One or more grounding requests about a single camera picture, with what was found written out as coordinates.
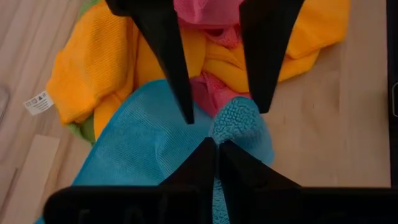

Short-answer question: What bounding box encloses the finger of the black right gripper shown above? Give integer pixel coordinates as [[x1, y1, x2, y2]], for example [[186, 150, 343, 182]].
[[238, 0, 306, 114], [104, 0, 196, 125]]

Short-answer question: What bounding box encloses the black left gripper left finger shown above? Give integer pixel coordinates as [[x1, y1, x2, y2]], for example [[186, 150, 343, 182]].
[[160, 137, 218, 188]]

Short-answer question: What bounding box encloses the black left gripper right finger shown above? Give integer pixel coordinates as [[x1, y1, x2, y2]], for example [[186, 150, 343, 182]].
[[218, 139, 302, 189]]

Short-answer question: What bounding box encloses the blue microfiber towel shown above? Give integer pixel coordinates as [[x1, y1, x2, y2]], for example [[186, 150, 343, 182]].
[[34, 79, 276, 224]]

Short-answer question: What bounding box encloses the orange towel with white label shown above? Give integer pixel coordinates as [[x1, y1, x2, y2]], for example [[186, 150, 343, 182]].
[[23, 0, 206, 141]]

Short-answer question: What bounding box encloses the orange microfiber towel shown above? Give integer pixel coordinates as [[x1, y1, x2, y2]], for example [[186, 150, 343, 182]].
[[201, 0, 352, 94]]

